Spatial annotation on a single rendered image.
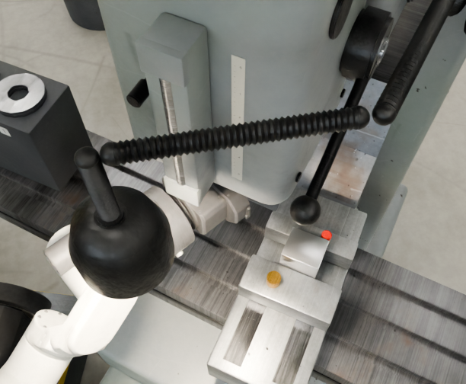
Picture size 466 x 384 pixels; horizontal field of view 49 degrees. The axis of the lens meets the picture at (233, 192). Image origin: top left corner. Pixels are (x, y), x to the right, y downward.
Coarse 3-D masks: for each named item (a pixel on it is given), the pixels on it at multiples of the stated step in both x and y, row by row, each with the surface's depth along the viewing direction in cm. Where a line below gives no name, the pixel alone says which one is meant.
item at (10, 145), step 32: (0, 64) 93; (0, 96) 88; (32, 96) 88; (64, 96) 90; (0, 128) 88; (32, 128) 86; (64, 128) 94; (0, 160) 101; (32, 160) 94; (64, 160) 98
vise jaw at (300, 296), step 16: (256, 256) 82; (256, 272) 81; (288, 272) 81; (240, 288) 80; (256, 288) 79; (272, 288) 79; (288, 288) 79; (304, 288) 79; (320, 288) 79; (336, 288) 79; (272, 304) 80; (288, 304) 78; (304, 304) 78; (320, 304) 78; (336, 304) 78; (304, 320) 79; (320, 320) 77
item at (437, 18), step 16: (432, 0) 35; (448, 0) 34; (432, 16) 33; (416, 32) 33; (432, 32) 33; (416, 48) 32; (400, 64) 31; (416, 64) 31; (400, 80) 30; (384, 96) 30; (400, 96) 30; (384, 112) 29
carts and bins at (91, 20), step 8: (64, 0) 256; (72, 0) 248; (80, 0) 246; (88, 0) 245; (96, 0) 245; (72, 8) 254; (80, 8) 251; (88, 8) 250; (96, 8) 249; (72, 16) 261; (80, 16) 256; (88, 16) 254; (96, 16) 254; (80, 24) 263; (88, 24) 259; (96, 24) 258
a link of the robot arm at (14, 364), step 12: (24, 336) 61; (24, 348) 60; (12, 360) 60; (24, 360) 59; (36, 360) 59; (48, 360) 59; (60, 360) 60; (0, 372) 61; (12, 372) 60; (24, 372) 59; (36, 372) 59; (48, 372) 60; (60, 372) 61
